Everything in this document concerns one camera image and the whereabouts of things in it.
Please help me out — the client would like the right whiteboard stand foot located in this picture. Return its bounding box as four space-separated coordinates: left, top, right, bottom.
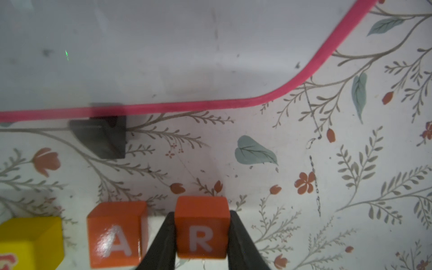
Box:
68 116 127 159

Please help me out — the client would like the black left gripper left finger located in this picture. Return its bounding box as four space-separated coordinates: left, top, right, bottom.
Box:
136 212 177 270

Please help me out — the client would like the orange A block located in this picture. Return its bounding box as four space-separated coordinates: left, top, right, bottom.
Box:
87 201 149 269

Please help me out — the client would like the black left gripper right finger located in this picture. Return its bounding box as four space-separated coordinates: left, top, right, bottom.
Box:
227 210 270 270

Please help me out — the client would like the pink framed whiteboard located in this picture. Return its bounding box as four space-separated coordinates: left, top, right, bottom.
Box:
1 1 375 122

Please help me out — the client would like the orange R block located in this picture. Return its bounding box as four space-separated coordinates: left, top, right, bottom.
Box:
174 196 231 259

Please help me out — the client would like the yellow E block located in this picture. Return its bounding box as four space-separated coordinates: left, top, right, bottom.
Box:
1 217 65 270

